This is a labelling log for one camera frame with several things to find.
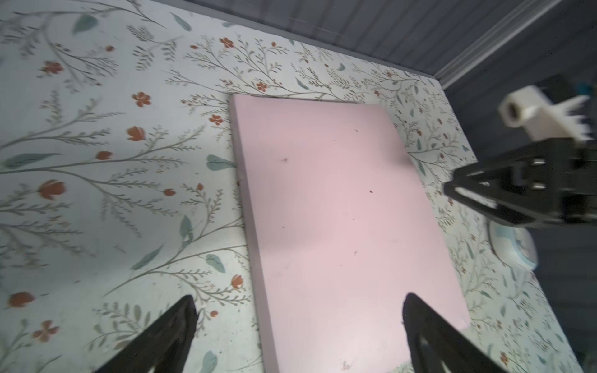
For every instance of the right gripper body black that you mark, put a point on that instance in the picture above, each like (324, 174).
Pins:
(579, 203)

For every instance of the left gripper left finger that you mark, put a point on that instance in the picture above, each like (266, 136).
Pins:
(164, 346)

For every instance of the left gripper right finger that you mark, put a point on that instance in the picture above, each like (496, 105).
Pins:
(436, 346)

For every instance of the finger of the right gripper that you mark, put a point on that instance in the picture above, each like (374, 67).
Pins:
(521, 188)

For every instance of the pink folder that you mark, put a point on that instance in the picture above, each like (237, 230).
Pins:
(339, 231)

